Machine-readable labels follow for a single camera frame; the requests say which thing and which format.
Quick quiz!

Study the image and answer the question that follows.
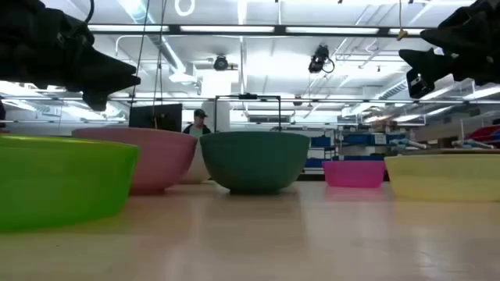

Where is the person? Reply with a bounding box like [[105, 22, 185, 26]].
[[181, 108, 213, 136]]

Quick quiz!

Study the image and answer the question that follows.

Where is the white pipe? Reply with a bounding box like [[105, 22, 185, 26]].
[[389, 138, 428, 151]]

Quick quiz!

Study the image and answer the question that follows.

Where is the dark green bowl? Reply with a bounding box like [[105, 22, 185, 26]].
[[199, 130, 311, 194]]

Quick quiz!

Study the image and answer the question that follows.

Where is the black monitor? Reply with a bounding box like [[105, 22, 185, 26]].
[[128, 102, 184, 133]]

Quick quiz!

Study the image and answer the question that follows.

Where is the magenta plastic bowl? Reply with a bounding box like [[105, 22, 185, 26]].
[[322, 160, 388, 189]]

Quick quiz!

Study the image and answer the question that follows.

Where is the salmon pink bowl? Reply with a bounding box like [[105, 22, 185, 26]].
[[71, 126, 198, 195]]

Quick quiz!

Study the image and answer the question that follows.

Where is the wooden shelf board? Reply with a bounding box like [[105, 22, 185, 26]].
[[390, 148, 500, 156]]

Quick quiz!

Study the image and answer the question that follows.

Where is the black overhead frame bar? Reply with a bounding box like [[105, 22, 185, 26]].
[[86, 23, 435, 38]]

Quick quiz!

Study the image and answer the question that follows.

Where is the red bin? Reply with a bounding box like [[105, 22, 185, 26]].
[[466, 124, 500, 144]]

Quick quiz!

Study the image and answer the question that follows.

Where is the yellow plastic bowl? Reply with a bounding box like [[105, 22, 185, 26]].
[[384, 153, 500, 203]]

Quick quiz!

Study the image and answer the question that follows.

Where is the black metal frame stand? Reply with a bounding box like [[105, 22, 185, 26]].
[[212, 93, 283, 133]]

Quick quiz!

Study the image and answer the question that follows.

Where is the blue storage bin with label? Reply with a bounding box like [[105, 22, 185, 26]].
[[343, 133, 408, 146]]

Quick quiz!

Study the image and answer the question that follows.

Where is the black ceiling camera with cable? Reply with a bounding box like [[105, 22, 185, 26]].
[[307, 44, 336, 75]]

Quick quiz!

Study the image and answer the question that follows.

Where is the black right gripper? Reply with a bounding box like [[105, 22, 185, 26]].
[[398, 0, 500, 100]]

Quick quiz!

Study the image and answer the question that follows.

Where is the black hanging cable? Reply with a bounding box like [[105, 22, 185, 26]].
[[151, 0, 168, 119], [128, 0, 152, 118]]

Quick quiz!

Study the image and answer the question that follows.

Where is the lime green plastic bowl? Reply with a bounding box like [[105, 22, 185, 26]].
[[0, 134, 141, 232]]

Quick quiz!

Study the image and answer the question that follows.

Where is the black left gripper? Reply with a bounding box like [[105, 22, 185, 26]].
[[0, 0, 141, 112]]

